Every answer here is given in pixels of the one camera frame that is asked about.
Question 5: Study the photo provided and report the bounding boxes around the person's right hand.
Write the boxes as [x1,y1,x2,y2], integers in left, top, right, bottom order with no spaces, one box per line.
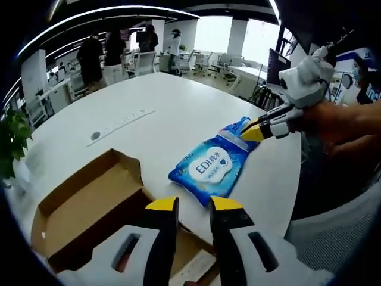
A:
[288,100,338,135]

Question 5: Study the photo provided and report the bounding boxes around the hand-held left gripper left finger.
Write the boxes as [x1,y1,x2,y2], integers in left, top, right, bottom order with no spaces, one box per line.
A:
[56,196,181,286]

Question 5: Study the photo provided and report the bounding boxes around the dark computer monitor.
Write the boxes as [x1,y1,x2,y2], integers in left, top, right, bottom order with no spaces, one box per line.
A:
[267,47,292,86]

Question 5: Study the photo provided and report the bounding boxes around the brown cardboard shoe box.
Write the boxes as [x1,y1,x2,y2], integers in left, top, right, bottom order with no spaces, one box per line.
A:
[29,148,221,286]

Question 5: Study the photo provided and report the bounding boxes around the group of white office chairs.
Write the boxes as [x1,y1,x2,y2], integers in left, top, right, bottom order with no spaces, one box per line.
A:
[121,49,239,87]

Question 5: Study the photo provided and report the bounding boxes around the grey mesh chair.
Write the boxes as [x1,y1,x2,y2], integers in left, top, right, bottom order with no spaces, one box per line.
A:
[285,187,381,278]

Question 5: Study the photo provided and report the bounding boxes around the white table socket panel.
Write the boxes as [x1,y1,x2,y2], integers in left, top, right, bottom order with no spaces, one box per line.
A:
[85,108,157,148]

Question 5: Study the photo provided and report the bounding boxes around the bundle of black cables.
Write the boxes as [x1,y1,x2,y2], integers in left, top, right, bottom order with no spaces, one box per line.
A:
[249,85,283,111]

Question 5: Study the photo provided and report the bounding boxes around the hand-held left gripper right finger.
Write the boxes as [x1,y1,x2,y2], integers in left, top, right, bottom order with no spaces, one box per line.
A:
[207,195,334,286]

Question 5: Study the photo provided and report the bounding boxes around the person's dark clothing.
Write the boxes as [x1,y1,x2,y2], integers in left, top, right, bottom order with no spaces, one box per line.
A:
[293,130,381,221]

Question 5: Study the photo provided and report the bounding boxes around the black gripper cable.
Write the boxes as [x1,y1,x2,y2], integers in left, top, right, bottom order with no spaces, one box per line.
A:
[320,79,335,104]

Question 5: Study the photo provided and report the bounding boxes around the green potted plant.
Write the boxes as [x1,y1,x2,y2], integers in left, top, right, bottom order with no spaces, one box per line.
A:
[0,106,39,191]

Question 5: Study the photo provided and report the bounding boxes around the ceiling light strip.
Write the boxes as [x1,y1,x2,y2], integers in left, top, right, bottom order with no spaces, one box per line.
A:
[17,11,201,57]

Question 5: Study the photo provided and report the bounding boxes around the blue wet wipes pack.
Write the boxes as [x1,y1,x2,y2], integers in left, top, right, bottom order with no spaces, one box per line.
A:
[168,116,263,208]

